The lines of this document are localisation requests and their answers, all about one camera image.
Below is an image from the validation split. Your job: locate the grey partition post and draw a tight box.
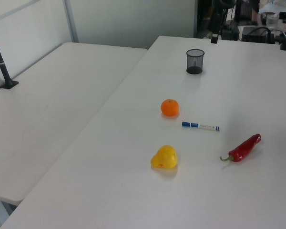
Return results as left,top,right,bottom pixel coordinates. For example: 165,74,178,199
63,0,80,43

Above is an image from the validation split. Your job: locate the dark device with green parts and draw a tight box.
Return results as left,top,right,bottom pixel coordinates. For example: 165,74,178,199
219,20,240,41

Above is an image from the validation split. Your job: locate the orange mandarin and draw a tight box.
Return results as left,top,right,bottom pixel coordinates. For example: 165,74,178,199
160,98,180,117

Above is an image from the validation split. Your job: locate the blue and white marker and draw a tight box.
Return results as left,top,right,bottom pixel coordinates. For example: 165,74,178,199
182,121,221,132

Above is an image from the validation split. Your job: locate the black camera pole with base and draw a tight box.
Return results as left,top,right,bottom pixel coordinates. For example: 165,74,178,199
0,23,20,90

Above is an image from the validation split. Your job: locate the clear glass jar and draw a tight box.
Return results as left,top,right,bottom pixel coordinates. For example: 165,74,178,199
265,13,280,26

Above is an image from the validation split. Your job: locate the red chili pepper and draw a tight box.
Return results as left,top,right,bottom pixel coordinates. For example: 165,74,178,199
219,133,262,164

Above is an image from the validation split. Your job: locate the black cable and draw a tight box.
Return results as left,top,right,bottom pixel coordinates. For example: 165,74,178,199
251,26,286,40

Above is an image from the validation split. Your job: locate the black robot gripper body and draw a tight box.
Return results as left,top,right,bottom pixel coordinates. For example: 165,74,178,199
211,0,226,36

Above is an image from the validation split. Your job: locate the white side table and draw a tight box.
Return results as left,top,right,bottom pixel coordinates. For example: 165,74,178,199
0,42,148,206

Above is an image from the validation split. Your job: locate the black electronics box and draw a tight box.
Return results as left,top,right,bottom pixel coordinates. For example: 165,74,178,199
241,26,275,44

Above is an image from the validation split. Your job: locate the black mesh pen cup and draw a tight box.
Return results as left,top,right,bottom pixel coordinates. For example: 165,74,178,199
186,49,205,75

